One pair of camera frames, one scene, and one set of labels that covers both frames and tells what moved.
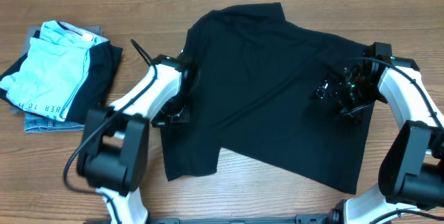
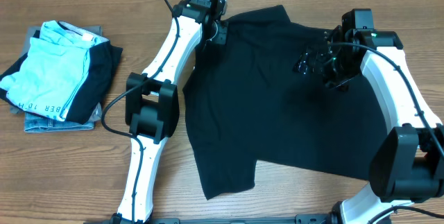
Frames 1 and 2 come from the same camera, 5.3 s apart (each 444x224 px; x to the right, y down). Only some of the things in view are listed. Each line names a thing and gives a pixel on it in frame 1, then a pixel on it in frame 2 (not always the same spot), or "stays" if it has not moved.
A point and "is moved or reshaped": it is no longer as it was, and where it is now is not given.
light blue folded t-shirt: x=52 y=71 stays
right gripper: x=333 y=93 → x=310 y=62
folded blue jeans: x=34 y=123 stays
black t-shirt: x=257 y=73 is moved or reshaped
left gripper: x=161 y=122 → x=222 y=38
